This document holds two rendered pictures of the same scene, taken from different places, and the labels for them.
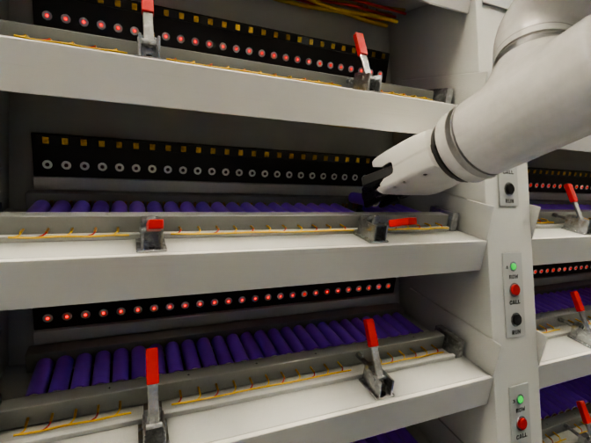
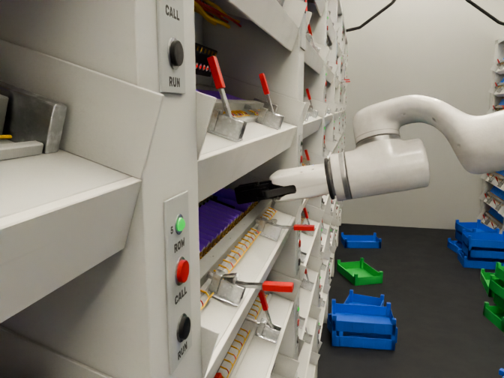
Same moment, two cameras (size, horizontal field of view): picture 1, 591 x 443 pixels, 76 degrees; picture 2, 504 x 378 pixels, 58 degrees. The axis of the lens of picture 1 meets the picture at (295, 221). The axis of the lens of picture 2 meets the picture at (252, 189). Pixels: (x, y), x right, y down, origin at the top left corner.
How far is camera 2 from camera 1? 0.59 m
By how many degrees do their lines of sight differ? 55
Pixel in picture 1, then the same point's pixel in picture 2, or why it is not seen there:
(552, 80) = (409, 172)
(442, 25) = (267, 47)
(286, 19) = not seen: hidden behind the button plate
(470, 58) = (290, 86)
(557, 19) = (396, 127)
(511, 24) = (377, 121)
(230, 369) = not seen: hidden behind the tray
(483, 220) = (294, 203)
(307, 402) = (254, 364)
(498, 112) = (379, 177)
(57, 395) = not seen: outside the picture
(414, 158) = (316, 187)
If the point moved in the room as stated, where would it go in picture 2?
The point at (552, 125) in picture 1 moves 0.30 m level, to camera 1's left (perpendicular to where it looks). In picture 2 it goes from (400, 188) to (312, 226)
